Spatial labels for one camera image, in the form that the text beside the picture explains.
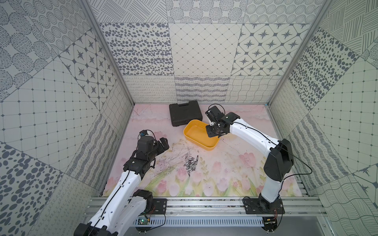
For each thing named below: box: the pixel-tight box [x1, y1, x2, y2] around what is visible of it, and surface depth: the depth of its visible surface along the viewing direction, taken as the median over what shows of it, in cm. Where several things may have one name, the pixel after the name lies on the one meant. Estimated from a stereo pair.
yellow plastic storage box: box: [183, 119, 221, 151], surface depth 96 cm
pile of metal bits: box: [184, 154, 199, 177], surface depth 90 cm
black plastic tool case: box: [168, 100, 203, 127], surface depth 113 cm
